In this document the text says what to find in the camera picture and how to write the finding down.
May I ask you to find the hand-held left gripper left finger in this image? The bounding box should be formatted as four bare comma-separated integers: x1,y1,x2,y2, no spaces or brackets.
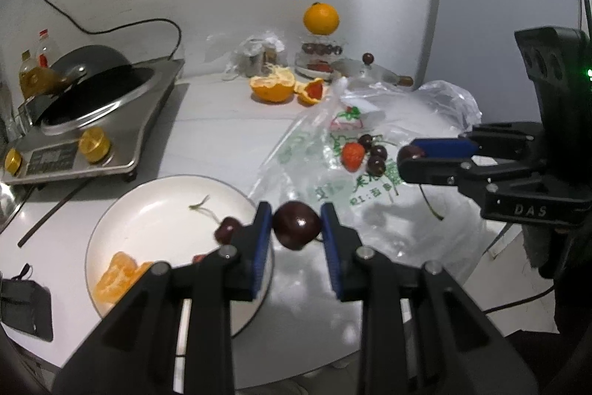
51,201,278,395

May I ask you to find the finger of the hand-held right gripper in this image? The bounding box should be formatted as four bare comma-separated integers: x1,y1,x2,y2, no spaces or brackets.
409,121,547,161
397,157,547,202

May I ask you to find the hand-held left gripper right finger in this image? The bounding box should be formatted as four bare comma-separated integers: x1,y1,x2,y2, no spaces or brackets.
320,202,539,395

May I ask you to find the single dark red cherry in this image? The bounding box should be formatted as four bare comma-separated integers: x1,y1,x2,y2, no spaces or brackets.
272,201,322,251
398,144,426,163
214,217,242,246

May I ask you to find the cluster of dark cherries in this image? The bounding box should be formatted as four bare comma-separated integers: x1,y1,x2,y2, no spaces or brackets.
358,134,389,176

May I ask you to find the clear printed plastic bag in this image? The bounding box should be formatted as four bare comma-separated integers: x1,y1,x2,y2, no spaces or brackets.
249,76,493,280

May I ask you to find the white plate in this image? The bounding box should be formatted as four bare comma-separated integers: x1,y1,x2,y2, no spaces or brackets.
85,175,275,339

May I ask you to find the peeled mandarin segment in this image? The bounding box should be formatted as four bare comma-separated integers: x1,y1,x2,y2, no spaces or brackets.
92,251,140,308
132,261,156,285

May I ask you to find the green cherry stem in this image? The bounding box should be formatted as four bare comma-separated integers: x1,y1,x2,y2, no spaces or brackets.
189,195,223,222

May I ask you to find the small steel pot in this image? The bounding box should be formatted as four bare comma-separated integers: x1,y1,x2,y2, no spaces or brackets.
330,52,414,89

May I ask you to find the grey refrigerator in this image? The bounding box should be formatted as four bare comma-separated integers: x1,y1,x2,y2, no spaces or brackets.
415,0,592,134

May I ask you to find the orange peel piece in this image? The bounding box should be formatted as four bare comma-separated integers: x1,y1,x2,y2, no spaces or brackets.
295,77,328,106

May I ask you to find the clear glass jar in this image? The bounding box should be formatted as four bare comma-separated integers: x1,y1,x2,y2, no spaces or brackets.
293,32,347,80

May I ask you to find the half peeled orange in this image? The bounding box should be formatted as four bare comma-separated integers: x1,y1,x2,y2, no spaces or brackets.
250,64,297,104

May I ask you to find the whole orange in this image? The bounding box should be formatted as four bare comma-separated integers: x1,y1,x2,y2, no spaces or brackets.
303,2,340,36

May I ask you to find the steel induction stove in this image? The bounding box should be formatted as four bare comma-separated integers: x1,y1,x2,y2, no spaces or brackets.
2,58,186,185

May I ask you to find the small grey jar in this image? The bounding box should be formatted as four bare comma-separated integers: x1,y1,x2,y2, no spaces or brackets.
245,46,278,75

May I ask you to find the black chopstick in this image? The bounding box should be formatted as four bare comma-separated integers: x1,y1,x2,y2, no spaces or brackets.
17,180,91,248

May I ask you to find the crumpled clear bag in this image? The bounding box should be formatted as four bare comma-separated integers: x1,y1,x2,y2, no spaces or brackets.
222,33,287,80

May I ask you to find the black pouch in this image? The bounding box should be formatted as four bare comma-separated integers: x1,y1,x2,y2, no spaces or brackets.
0,277,54,342

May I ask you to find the steel pot lid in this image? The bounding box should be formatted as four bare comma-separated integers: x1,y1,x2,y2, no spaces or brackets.
0,180,28,234

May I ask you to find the black wok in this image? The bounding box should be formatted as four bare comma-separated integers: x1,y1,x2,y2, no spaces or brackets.
28,45,155,123

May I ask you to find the red cap clear bottle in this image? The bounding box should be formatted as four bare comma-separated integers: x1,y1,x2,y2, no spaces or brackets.
37,29,61,67

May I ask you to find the cooking oil bottle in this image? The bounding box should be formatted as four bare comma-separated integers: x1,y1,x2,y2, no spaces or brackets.
18,50,44,100

